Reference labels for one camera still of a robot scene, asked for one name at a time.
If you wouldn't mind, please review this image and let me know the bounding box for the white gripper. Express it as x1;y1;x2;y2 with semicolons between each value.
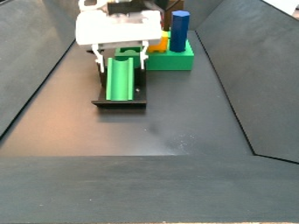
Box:
76;10;162;73

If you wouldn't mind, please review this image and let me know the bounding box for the green arch object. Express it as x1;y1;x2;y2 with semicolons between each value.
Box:
107;58;135;101

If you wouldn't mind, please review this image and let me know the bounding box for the black curved fixture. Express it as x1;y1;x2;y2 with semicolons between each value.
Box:
92;67;147;109

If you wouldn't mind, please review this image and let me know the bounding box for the brown arch block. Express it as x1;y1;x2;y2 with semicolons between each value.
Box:
163;0;186;32

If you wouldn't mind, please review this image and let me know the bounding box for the yellow block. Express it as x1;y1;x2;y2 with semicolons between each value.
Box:
147;31;169;53

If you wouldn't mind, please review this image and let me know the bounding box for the green shape sorter base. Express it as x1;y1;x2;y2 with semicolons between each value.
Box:
114;31;195;72

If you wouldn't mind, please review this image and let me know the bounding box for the blue hexagonal prism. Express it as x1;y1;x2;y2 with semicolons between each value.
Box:
170;10;191;53

